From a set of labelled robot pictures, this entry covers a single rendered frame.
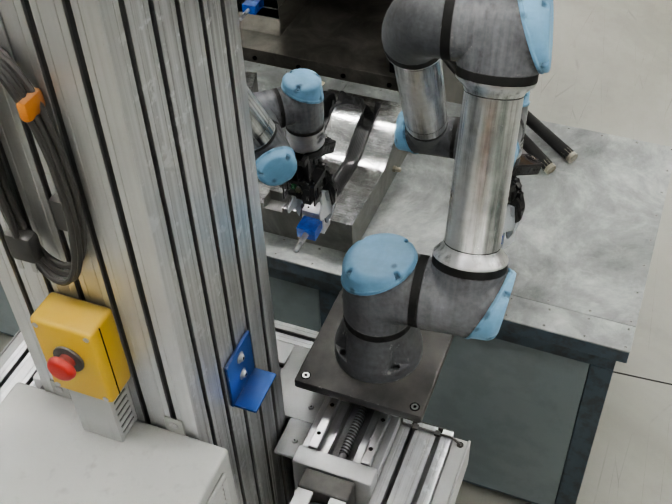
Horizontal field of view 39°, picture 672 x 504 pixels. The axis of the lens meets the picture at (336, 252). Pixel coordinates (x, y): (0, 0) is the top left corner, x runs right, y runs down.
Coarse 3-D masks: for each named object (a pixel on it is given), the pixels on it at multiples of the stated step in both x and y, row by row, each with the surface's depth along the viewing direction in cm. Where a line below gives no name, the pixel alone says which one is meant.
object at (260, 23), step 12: (240, 0) 277; (252, 0) 275; (264, 0) 274; (276, 0) 272; (288, 0) 279; (300, 0) 288; (240, 12) 280; (264, 12) 277; (276, 12) 275; (288, 12) 282; (240, 24) 283; (252, 24) 281; (264, 24) 280; (276, 24) 278; (288, 24) 284
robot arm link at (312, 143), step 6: (288, 132) 180; (324, 132) 183; (288, 138) 181; (294, 138) 179; (300, 138) 179; (306, 138) 179; (312, 138) 179; (318, 138) 180; (324, 138) 183; (294, 144) 181; (300, 144) 180; (306, 144) 180; (312, 144) 180; (318, 144) 181; (294, 150) 182; (300, 150) 181; (306, 150) 181; (312, 150) 181
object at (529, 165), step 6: (522, 156) 189; (528, 156) 189; (534, 156) 190; (522, 162) 185; (528, 162) 187; (534, 162) 188; (540, 162) 190; (516, 168) 182; (522, 168) 184; (528, 168) 186; (534, 168) 188; (540, 168) 190; (516, 174) 184; (522, 174) 186; (528, 174) 187; (534, 174) 189
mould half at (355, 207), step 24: (336, 96) 245; (360, 96) 244; (336, 120) 227; (384, 120) 225; (336, 144) 224; (384, 144) 222; (336, 168) 220; (360, 168) 220; (384, 168) 219; (264, 192) 214; (360, 192) 213; (384, 192) 225; (264, 216) 214; (288, 216) 211; (336, 216) 207; (360, 216) 210; (312, 240) 214; (336, 240) 211
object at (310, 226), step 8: (304, 208) 199; (312, 208) 199; (304, 216) 200; (312, 216) 199; (304, 224) 198; (312, 224) 198; (320, 224) 198; (328, 224) 203; (304, 232) 197; (312, 232) 196; (320, 232) 202; (304, 240) 196; (296, 248) 194
